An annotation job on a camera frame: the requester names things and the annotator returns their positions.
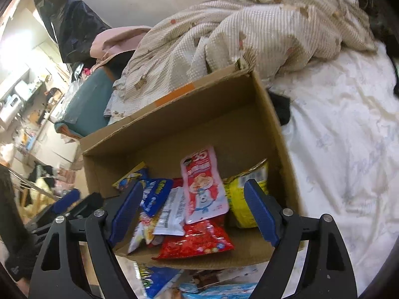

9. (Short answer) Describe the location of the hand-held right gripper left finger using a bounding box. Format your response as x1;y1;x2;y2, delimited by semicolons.
29;181;145;299

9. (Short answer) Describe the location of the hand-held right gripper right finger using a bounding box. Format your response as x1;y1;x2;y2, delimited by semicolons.
243;179;358;299

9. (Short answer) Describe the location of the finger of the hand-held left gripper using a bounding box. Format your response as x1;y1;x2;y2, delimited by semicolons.
53;189;81;214
70;192;105;218

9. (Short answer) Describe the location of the small red white packet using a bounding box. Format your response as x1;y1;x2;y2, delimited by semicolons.
127;212;163;254

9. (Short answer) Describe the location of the small blue snack packet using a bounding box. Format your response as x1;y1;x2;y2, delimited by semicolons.
140;178;173;217

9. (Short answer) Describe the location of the red and white snack packet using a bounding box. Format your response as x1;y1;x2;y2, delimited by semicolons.
153;177;188;236

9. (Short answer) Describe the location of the pink snack pouch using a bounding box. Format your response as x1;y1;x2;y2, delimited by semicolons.
180;146;229;225

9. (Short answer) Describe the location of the red candy packet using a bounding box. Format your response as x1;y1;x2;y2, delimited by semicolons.
152;215;235;260

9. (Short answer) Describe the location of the dark brown snack bar packet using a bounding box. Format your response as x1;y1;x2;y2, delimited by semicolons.
193;269;225;288

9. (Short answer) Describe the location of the brown cardboard box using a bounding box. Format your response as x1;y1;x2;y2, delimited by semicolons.
79;58;304;270

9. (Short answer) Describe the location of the white kitchen cabinet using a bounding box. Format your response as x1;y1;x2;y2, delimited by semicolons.
28;125;79;169

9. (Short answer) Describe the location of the teal padded headboard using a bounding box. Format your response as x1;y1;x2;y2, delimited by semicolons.
54;67;126;140

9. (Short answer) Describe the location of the white water heater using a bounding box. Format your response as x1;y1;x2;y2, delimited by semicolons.
0;93;22;123

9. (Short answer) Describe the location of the crumpled clear plastic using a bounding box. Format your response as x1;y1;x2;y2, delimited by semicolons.
62;75;87;107

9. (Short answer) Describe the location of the pink cloth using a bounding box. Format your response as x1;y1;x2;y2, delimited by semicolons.
90;25;152;70

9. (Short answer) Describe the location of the black plastic bag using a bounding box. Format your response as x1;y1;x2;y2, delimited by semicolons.
29;0;113;65

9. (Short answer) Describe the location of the beige checked quilt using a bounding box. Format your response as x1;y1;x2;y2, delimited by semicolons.
104;0;378;119

